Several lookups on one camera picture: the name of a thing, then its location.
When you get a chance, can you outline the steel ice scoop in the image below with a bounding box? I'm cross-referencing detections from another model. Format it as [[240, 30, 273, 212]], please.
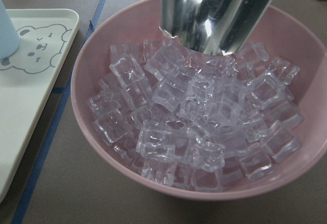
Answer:
[[160, 0, 272, 56]]

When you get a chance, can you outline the pile of clear ice cubes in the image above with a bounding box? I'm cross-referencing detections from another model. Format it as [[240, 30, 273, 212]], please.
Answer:
[[86, 39, 303, 192]]

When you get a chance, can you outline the light blue plastic cup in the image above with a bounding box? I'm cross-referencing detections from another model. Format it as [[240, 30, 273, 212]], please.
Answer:
[[0, 1, 20, 59]]

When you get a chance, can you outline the cream bear serving tray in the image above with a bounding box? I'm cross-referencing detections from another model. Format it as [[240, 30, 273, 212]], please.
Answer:
[[1, 9, 80, 199]]

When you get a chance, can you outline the pink bowl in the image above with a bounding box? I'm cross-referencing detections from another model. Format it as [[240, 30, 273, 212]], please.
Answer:
[[71, 0, 326, 201]]

